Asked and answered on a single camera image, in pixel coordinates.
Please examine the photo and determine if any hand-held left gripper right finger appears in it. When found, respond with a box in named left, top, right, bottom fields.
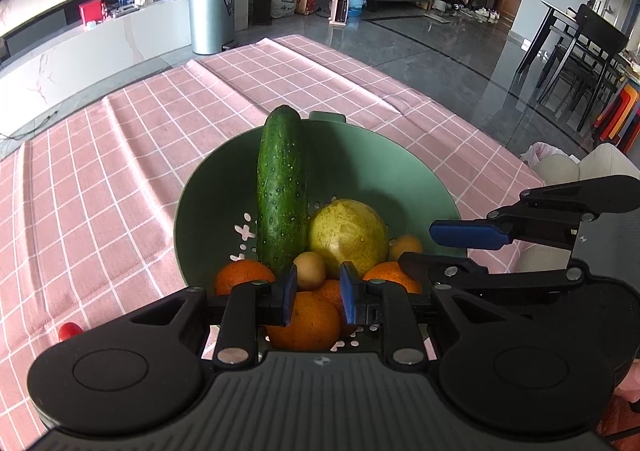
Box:
left=340, top=261, right=531, bottom=367

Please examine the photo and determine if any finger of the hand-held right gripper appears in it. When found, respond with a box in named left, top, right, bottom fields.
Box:
left=429, top=174, right=635, bottom=252
left=398, top=251, right=591, bottom=293

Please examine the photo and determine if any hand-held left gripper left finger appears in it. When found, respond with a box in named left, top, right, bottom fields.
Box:
left=129, top=263, right=298, bottom=368

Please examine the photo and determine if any orange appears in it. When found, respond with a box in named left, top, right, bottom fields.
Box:
left=362, top=261, right=423, bottom=295
left=215, top=259, right=276, bottom=297
left=265, top=291, right=342, bottom=352
left=315, top=279, right=347, bottom=314

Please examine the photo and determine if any brown kiwi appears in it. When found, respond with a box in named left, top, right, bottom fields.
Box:
left=389, top=234, right=425, bottom=262
left=292, top=251, right=327, bottom=291

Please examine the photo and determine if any yellow-green pear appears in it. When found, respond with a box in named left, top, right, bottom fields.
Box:
left=307, top=198, right=390, bottom=279

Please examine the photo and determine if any green cucumber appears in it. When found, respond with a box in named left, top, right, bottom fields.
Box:
left=256, top=104, right=309, bottom=277

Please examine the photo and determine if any green plastic colander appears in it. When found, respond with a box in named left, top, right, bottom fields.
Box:
left=173, top=111, right=476, bottom=354

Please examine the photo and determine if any white sofa cushion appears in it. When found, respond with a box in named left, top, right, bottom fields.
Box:
left=515, top=141, right=640, bottom=277

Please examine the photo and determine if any stack of coloured stools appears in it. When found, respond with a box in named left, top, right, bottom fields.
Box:
left=594, top=81, right=640, bottom=152

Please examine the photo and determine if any pink checked tablecloth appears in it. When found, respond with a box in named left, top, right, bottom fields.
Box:
left=0, top=34, right=548, bottom=442

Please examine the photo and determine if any black dining table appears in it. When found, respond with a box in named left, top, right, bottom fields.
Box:
left=515, top=0, right=633, bottom=82

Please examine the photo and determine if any black dining chair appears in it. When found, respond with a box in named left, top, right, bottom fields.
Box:
left=537, top=4, right=631, bottom=132

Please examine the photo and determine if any small pink heater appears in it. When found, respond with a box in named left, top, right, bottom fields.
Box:
left=328, top=0, right=352, bottom=26

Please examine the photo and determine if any grey metal trash can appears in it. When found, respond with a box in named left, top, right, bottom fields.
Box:
left=187, top=0, right=237, bottom=56

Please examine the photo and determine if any white plastic bag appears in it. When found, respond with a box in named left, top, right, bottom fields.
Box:
left=270, top=0, right=301, bottom=20

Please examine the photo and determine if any white marble television cabinet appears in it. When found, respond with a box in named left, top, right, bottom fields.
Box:
left=0, top=0, right=251, bottom=97

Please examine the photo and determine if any red box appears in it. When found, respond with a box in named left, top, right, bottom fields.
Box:
left=78, top=0, right=109, bottom=27

